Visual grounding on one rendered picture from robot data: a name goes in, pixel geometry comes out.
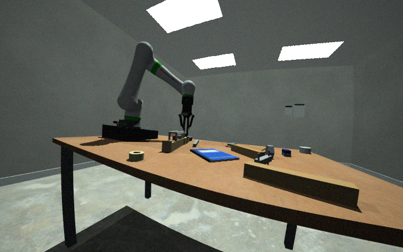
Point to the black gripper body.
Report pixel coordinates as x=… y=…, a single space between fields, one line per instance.
x=187 y=107

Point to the white short cylinder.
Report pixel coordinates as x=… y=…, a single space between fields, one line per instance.
x=305 y=150

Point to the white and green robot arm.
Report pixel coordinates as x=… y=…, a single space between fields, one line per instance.
x=128 y=99

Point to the blue notebook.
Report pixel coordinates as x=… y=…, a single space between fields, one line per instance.
x=214 y=155

